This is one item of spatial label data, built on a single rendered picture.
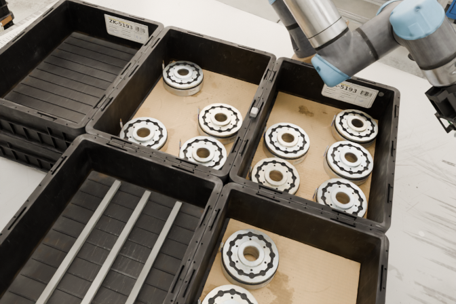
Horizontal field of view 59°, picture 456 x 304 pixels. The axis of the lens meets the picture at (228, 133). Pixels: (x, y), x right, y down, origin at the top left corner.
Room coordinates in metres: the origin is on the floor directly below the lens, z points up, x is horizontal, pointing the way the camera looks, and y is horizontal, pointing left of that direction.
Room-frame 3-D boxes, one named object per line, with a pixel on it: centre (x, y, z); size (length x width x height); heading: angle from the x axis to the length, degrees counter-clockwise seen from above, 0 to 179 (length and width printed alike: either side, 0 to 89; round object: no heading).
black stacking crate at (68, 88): (0.72, 0.38, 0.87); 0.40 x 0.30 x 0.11; 167
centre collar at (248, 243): (0.32, -0.07, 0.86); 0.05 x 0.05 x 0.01
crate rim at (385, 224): (0.59, -0.20, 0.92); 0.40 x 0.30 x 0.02; 167
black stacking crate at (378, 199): (0.59, -0.20, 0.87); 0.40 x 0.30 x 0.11; 167
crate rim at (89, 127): (0.65, 0.09, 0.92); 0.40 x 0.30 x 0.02; 167
